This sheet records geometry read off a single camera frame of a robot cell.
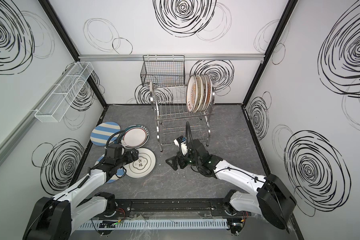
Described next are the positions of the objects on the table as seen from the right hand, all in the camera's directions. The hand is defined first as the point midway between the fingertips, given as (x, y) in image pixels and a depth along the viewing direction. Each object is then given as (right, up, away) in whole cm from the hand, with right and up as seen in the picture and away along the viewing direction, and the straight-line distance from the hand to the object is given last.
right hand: (170, 159), depth 76 cm
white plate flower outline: (-17, -8, +11) cm, 22 cm away
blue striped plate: (-50, +10, +27) cm, 58 cm away
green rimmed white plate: (-27, +8, +28) cm, 40 cm away
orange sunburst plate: (+11, +35, +9) cm, 38 cm away
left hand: (-23, 0, +13) cm, 26 cm away
